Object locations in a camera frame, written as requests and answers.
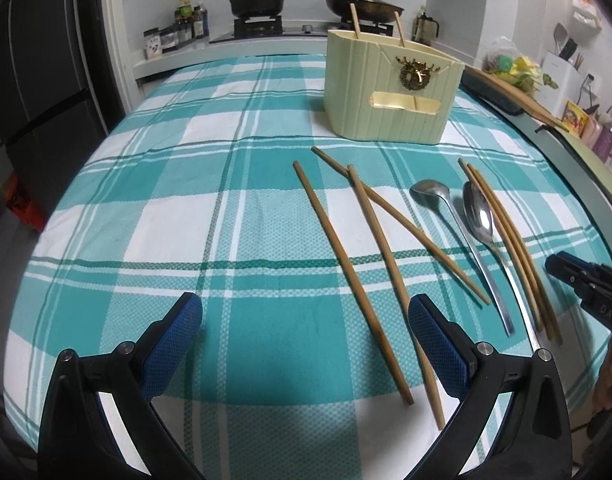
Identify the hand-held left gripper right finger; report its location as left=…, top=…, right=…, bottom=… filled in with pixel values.
left=408, top=294, right=573, bottom=480

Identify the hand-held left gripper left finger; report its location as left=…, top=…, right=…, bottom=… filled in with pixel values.
left=38, top=292, right=204, bottom=480

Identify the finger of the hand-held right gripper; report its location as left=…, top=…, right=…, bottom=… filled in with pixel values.
left=545, top=254, right=604, bottom=293

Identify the large-bowl metal spoon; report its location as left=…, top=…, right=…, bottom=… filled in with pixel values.
left=462, top=181, right=541, bottom=352

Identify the curved wooden chopstick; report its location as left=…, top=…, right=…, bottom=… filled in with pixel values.
left=347, top=164, right=446, bottom=430

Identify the small-bowl metal spoon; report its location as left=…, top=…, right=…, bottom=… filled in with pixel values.
left=409, top=179, right=515, bottom=337

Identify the cream ribbed utensil holder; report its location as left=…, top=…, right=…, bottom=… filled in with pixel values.
left=323, top=29, right=464, bottom=145

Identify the person's right hand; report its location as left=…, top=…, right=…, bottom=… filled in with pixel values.
left=592, top=335, right=612, bottom=436

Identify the purple bottle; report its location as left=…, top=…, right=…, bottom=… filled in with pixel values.
left=593, top=119, right=612, bottom=162

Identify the pink bottle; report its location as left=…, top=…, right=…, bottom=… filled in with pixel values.
left=583, top=115, right=607, bottom=149

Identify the yellow printed packet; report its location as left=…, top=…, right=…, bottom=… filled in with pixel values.
left=561, top=100, right=590, bottom=137

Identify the teal plaid tablecloth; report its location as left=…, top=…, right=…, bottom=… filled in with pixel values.
left=3, top=52, right=609, bottom=480

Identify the wooden cutting board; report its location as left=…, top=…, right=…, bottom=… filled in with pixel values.
left=465, top=66, right=570, bottom=134

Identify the white utensil box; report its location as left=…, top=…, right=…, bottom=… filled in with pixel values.
left=540, top=50, right=583, bottom=114

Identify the black tray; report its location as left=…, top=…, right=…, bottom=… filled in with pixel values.
left=459, top=69, right=525, bottom=116

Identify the red crate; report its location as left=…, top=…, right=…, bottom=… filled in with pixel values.
left=4, top=175, right=42, bottom=232

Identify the plastic bag of colourful things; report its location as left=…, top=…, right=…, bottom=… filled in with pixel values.
left=482, top=36, right=545, bottom=94

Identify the french press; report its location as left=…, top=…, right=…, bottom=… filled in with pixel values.
left=414, top=11, right=439, bottom=46

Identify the dark refrigerator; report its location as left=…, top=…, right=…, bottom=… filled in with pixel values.
left=0, top=0, right=122, bottom=233

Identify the green-cap condiment bottle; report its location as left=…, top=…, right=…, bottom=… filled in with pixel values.
left=178, top=0, right=194, bottom=41

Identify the dark frying pan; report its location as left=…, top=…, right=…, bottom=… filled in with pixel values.
left=324, top=0, right=405, bottom=24

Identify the black pot with orange lid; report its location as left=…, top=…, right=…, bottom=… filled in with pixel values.
left=224, top=0, right=291, bottom=18

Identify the white wall shelf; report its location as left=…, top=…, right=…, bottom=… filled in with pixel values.
left=570, top=0, right=605, bottom=29

